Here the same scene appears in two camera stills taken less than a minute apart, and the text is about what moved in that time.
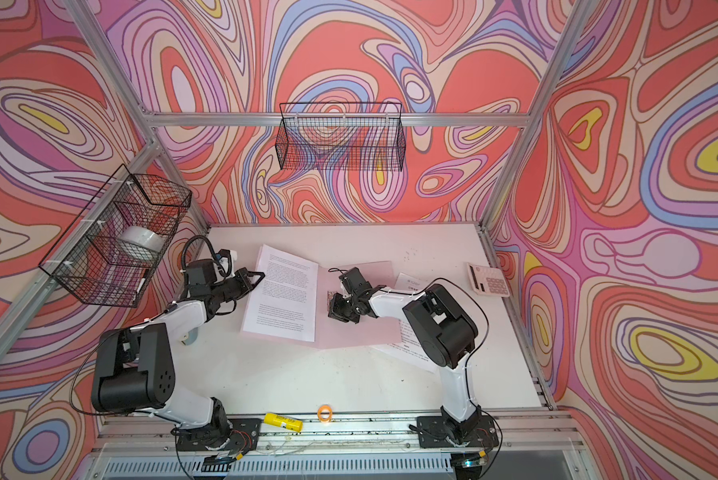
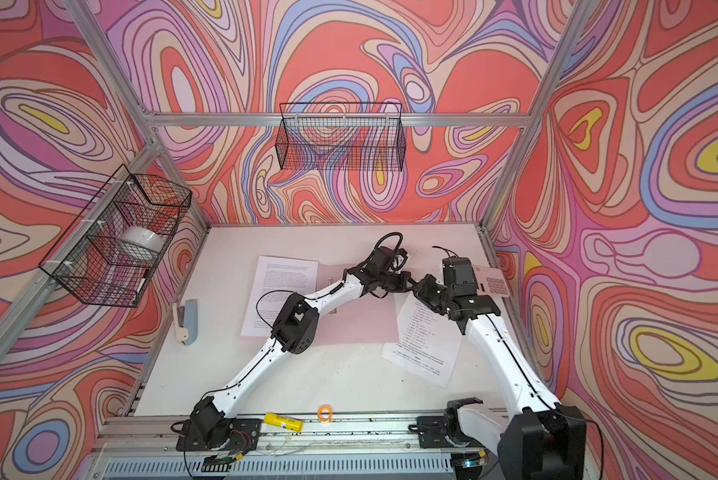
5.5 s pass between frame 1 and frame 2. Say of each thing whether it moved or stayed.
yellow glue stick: stayed
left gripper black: moved
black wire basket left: stayed
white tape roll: stayed
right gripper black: moved
